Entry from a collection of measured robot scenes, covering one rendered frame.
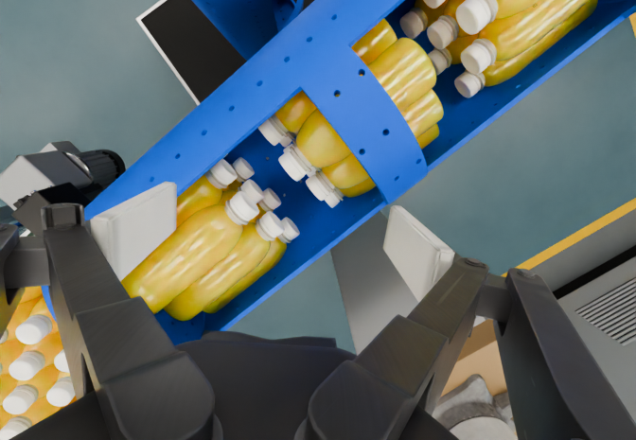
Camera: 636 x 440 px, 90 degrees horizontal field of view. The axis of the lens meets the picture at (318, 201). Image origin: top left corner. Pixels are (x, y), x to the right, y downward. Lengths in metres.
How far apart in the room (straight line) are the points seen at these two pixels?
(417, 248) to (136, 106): 1.64
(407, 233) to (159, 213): 0.13
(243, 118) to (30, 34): 1.65
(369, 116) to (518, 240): 1.81
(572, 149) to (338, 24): 1.85
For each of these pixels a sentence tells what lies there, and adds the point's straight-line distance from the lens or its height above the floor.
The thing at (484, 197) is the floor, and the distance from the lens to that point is 1.91.
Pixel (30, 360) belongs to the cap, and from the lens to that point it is 0.76.
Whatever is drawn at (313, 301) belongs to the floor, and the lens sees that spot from 1.87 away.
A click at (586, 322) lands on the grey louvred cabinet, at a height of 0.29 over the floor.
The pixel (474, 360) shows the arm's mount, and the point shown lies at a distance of 0.79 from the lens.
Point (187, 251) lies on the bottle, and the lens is 0.43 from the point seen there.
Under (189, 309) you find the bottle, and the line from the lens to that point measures 0.54.
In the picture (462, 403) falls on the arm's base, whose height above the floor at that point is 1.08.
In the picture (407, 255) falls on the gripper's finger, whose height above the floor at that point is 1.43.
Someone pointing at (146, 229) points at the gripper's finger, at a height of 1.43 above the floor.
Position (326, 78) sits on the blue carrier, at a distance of 0.36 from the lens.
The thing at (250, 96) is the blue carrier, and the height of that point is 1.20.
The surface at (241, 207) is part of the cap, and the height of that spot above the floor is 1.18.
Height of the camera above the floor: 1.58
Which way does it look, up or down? 75 degrees down
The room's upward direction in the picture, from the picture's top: 166 degrees clockwise
